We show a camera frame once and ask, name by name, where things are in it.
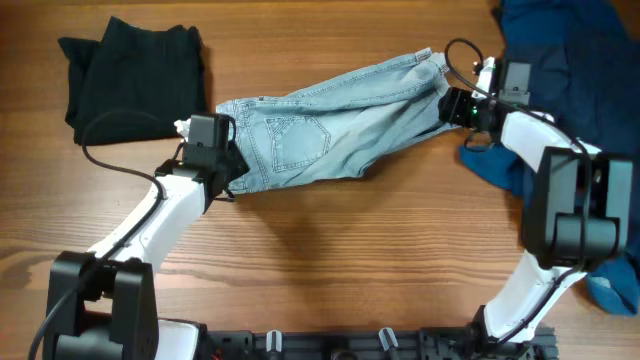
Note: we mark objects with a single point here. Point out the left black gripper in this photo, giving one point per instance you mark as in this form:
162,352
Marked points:
239,166

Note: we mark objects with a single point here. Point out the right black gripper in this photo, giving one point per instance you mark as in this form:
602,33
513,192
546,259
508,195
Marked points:
453,107

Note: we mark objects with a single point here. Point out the light blue denim shorts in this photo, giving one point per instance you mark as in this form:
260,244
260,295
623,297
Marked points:
338,128

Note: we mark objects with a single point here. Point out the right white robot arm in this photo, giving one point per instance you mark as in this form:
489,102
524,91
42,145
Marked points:
577,216

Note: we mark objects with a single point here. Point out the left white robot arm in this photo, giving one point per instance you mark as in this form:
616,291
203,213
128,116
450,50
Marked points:
101,303

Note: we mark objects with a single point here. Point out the black folded garment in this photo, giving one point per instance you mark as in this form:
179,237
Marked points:
133,84

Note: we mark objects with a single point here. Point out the dark blue garment pile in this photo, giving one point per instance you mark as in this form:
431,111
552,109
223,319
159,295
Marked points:
585,72

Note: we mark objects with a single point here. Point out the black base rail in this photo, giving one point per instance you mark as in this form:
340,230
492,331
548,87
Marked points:
423,344

